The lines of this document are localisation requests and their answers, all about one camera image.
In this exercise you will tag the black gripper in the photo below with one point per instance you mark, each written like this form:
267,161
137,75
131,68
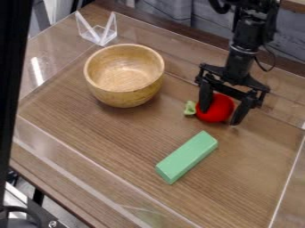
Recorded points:
212,79

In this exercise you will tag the green rectangular block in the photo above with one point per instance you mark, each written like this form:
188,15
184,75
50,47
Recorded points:
185,158

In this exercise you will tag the wooden bowl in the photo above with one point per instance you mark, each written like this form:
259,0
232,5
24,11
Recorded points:
125,74

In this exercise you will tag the clear acrylic corner bracket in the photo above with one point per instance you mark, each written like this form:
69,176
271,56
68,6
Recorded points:
101,35

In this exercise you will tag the red plush fruit green leaf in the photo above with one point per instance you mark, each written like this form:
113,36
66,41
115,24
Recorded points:
219,112

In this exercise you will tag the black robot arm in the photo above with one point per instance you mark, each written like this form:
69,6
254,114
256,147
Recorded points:
255,29

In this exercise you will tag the black metal base bracket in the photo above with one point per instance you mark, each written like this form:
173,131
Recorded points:
49,220

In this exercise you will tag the clear acrylic tray enclosure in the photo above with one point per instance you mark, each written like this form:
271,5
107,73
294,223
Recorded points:
90,154

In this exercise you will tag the black vertical post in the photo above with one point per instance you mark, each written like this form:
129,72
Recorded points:
16,18

